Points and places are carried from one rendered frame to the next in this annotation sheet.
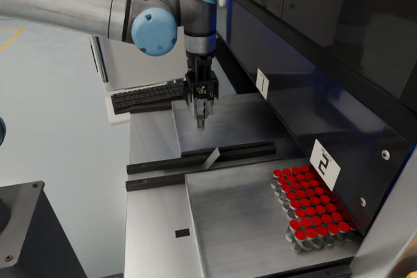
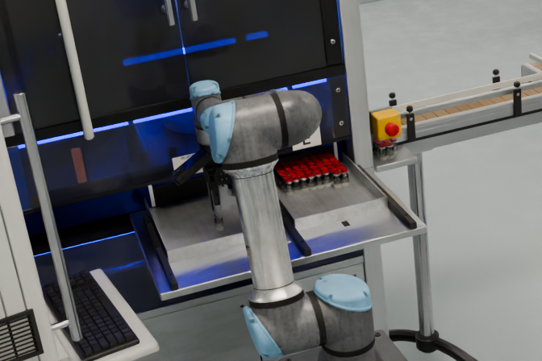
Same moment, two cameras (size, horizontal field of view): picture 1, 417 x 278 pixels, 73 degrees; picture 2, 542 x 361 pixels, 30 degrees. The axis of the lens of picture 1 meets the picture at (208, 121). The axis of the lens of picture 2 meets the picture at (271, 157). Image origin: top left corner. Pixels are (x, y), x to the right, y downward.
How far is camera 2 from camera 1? 2.56 m
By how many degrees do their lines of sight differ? 78
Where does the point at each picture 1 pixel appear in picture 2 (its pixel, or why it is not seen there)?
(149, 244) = (359, 233)
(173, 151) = not seen: hidden behind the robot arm
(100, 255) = not seen: outside the picture
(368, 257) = (360, 143)
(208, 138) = (227, 230)
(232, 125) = (203, 221)
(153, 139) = (232, 261)
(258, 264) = (360, 195)
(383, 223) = (356, 118)
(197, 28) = not seen: hidden behind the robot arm
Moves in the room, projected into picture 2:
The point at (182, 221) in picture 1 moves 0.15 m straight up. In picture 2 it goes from (335, 225) to (329, 173)
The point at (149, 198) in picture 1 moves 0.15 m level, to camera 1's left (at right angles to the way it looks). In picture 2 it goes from (316, 243) to (324, 272)
